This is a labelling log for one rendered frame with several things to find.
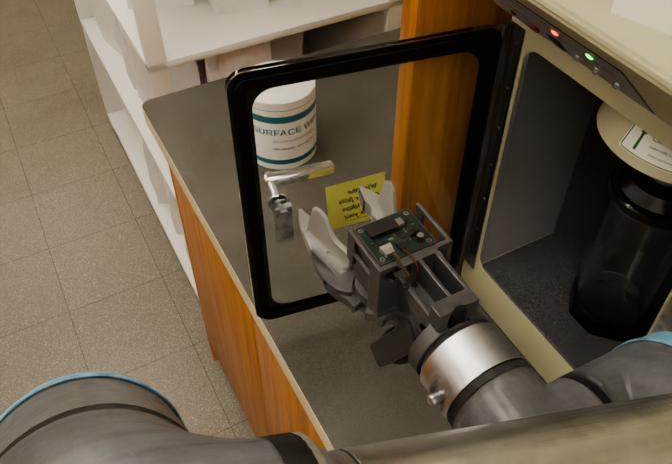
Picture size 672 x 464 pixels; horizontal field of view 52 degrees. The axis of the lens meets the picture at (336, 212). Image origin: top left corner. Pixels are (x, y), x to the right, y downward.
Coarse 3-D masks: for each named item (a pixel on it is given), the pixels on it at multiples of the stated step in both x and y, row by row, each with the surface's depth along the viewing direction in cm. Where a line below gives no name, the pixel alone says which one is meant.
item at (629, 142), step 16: (608, 112) 72; (608, 128) 71; (624, 128) 69; (640, 128) 67; (608, 144) 70; (624, 144) 69; (640, 144) 67; (656, 144) 66; (624, 160) 69; (640, 160) 68; (656, 160) 66; (656, 176) 67
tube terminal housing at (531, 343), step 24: (528, 48) 74; (552, 48) 71; (576, 72) 69; (600, 96) 67; (624, 96) 64; (648, 120) 63; (504, 144) 84; (480, 240) 97; (480, 264) 99; (480, 288) 101; (504, 312) 97; (528, 336) 94; (528, 360) 96; (552, 360) 91
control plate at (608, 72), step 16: (512, 0) 61; (528, 16) 62; (544, 32) 63; (560, 32) 56; (576, 48) 58; (592, 64) 59; (608, 64) 53; (608, 80) 60; (624, 80) 54; (640, 96) 55
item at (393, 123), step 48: (288, 96) 71; (336, 96) 73; (384, 96) 75; (432, 96) 77; (288, 144) 75; (336, 144) 77; (384, 144) 80; (432, 144) 82; (288, 192) 80; (336, 192) 83; (432, 192) 88; (288, 288) 92
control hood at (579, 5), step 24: (528, 0) 55; (552, 0) 53; (576, 0) 53; (600, 0) 53; (552, 24) 57; (576, 24) 51; (600, 24) 50; (624, 24) 50; (600, 48) 50; (624, 48) 48; (648, 48) 48; (624, 72) 51; (648, 72) 47; (648, 96) 53
